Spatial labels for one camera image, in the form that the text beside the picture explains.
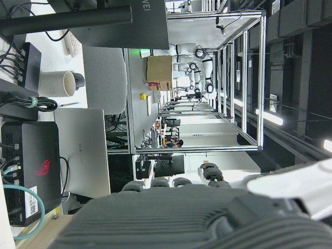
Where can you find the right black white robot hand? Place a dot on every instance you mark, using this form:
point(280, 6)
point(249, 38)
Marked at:
point(181, 212)

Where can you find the white paper cup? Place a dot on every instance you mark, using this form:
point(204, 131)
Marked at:
point(58, 83)

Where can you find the grey work table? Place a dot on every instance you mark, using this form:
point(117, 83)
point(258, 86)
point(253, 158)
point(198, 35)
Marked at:
point(145, 103)

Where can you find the silver laptop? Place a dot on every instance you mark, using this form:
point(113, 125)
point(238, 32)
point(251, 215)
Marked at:
point(83, 150)

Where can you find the brown cardboard box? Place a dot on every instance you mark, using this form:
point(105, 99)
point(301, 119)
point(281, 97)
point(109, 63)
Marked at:
point(159, 72)

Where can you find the black mini computer red logo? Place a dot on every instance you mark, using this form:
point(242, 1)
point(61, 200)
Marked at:
point(36, 168)

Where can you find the black pen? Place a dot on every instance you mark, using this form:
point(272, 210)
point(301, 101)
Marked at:
point(68, 104)

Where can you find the white humanoid robot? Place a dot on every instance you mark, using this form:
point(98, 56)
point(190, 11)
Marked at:
point(192, 55)

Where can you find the small dark round object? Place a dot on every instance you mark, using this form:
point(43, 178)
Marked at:
point(80, 80)

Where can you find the black computer monitor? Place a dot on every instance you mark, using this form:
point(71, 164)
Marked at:
point(124, 23)

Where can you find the white keyboard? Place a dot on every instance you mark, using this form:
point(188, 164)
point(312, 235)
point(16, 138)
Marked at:
point(72, 45)

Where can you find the black hub box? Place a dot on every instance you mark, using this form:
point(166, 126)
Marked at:
point(30, 66)

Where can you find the black monitor stand pole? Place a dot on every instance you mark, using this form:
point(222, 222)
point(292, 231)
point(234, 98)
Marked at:
point(64, 20)

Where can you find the aluminium frame cage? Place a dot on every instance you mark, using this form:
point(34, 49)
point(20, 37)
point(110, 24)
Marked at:
point(241, 83)

